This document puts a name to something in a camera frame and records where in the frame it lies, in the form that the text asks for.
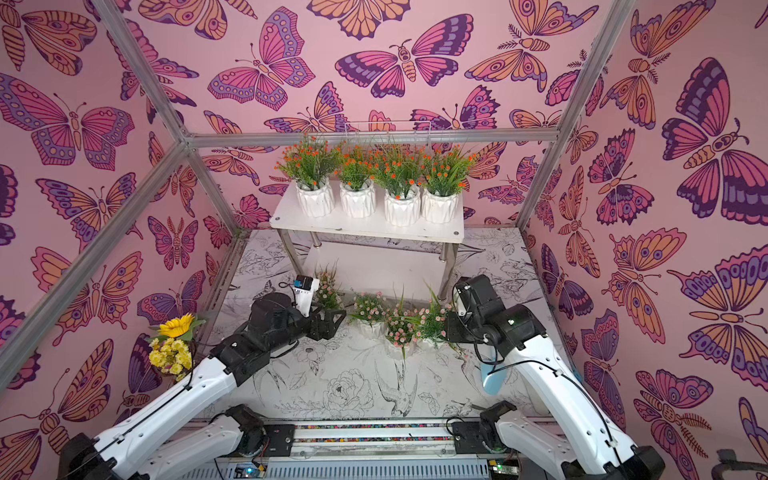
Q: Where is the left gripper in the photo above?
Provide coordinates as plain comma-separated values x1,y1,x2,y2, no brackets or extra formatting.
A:
267,301,347,355

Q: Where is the pink potted plant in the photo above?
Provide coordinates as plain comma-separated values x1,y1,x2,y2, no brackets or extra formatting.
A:
411,290,454,346
351,293,389,339
314,266,343,311
384,306,418,360

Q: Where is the orange potted plant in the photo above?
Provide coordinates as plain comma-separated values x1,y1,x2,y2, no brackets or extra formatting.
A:
337,146,376,219
421,147,474,224
276,136,343,218
373,145,421,227

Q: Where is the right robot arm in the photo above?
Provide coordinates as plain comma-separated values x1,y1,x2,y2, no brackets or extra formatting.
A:
446,275,665,479

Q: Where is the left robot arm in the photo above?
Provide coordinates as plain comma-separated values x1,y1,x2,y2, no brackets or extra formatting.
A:
57,293,347,479

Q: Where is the white two-tier rack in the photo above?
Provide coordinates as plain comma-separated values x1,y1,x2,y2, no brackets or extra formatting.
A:
270,184,464,301

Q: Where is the light blue garden trowel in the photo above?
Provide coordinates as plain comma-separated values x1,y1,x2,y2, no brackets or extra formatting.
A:
476,344,507,396

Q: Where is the sunflower bouquet in vase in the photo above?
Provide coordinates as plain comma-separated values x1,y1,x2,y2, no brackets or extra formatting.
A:
148,313,205,381

